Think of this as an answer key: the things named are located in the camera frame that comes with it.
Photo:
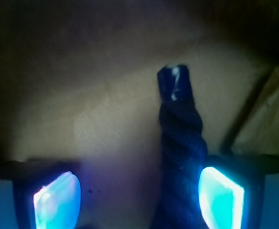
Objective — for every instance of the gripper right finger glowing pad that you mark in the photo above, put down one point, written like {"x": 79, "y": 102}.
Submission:
{"x": 240, "y": 192}

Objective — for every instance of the brown paper bag bin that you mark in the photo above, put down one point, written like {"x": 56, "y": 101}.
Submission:
{"x": 78, "y": 83}

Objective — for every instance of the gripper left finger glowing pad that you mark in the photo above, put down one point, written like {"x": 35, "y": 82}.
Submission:
{"x": 39, "y": 195}

